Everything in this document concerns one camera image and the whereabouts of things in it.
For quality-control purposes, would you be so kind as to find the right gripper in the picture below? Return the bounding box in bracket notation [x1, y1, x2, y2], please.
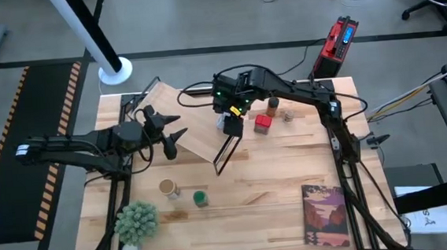
[208, 70, 259, 140]

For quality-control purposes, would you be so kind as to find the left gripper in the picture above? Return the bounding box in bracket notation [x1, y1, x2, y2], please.
[139, 102, 191, 163]

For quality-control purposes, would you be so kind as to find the red lid paprika tin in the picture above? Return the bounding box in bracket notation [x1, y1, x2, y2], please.
[252, 113, 275, 137]

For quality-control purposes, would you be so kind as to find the orange spice bottle black lid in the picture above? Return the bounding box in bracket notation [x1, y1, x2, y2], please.
[265, 96, 282, 119]

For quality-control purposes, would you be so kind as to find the tan lid spice jar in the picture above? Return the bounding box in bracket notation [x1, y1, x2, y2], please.
[157, 177, 183, 203]

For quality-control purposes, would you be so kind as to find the small glass spice jar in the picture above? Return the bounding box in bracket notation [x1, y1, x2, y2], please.
[282, 108, 297, 126]

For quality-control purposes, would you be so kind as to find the green lid spice jar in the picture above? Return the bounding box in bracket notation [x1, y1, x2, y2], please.
[191, 189, 211, 209]

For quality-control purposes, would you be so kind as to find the white pole stand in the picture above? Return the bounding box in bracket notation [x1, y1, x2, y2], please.
[46, 0, 135, 90]

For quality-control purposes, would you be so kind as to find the green potted artificial plant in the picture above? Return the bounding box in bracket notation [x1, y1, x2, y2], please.
[112, 199, 163, 250]

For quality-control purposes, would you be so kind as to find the landscape cover book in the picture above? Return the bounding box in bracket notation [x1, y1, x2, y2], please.
[301, 181, 352, 250]

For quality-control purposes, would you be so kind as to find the red black power station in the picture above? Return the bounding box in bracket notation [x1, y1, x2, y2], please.
[303, 14, 364, 80]

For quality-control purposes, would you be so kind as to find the black clamp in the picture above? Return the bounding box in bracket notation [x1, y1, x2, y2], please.
[364, 132, 392, 147]

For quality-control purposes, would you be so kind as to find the black hazard striped floor mat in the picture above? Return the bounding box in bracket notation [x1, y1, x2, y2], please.
[0, 60, 95, 245]

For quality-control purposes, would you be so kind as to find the white printed paper sheet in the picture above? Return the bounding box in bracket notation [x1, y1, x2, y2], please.
[393, 182, 447, 239]

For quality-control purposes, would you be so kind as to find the wooden shelf black metal frame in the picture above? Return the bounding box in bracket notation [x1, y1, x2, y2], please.
[120, 70, 248, 184]

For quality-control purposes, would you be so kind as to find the black metal table frame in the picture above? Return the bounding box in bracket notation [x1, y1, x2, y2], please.
[58, 72, 412, 250]

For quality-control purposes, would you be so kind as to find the black power cable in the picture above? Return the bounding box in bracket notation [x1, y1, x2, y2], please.
[272, 38, 331, 77]

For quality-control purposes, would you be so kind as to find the yellow white cable bundle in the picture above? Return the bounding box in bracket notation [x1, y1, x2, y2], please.
[363, 60, 447, 122]

